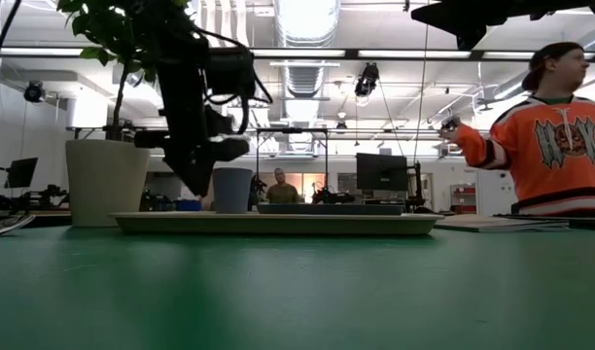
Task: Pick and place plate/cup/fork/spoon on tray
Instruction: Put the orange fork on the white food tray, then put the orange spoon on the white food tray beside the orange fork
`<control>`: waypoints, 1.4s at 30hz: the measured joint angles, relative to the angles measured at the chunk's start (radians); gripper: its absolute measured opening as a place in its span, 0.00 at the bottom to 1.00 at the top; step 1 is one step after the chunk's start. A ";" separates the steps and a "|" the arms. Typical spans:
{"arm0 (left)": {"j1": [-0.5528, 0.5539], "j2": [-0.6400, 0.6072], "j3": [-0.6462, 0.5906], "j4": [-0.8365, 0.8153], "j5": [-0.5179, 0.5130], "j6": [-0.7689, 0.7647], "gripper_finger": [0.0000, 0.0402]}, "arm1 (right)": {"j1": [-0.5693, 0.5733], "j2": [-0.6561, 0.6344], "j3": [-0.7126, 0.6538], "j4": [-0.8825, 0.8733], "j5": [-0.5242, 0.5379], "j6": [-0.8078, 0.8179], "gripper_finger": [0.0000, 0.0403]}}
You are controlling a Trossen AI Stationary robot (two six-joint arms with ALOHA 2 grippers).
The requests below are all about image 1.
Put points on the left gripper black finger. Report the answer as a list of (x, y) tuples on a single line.
[(229, 150), (193, 170)]

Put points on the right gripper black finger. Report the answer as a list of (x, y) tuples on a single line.
[(436, 9), (431, 20)]

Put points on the blue plastic cup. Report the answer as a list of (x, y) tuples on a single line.
[(232, 190)]

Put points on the blue round plate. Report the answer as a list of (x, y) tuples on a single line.
[(331, 209)]

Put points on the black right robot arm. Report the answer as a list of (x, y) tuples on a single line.
[(560, 7)]

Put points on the background black robot arm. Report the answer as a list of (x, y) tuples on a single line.
[(334, 197)]

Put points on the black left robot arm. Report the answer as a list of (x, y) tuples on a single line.
[(181, 58)]

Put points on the beige plastic tray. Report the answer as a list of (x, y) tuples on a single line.
[(278, 223)]

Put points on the blue storage box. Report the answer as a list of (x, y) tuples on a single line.
[(188, 205)]

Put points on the ceiling light strip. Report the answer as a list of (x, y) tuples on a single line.
[(35, 51), (297, 53), (414, 54)]

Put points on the seated person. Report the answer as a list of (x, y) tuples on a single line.
[(282, 192)]

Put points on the potted green plant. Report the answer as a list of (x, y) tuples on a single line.
[(108, 185)]

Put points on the black ceiling spotlight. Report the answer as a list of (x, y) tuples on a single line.
[(366, 80)]

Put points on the black computer monitor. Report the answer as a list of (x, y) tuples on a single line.
[(381, 171)]

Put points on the black round ceiling lamp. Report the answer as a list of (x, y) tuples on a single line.
[(34, 92)]

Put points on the green table mat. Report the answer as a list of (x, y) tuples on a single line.
[(297, 291)]

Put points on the small black monitor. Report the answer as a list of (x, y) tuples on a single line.
[(21, 172)]

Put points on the red storage shelf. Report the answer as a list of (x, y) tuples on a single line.
[(464, 199)]

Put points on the landscape picture book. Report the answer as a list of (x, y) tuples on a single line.
[(497, 222)]

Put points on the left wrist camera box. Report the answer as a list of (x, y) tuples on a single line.
[(229, 73)]

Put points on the black metal frame stand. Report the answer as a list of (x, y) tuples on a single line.
[(292, 130)]

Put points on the silver ceiling air duct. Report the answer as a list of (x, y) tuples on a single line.
[(304, 39)]

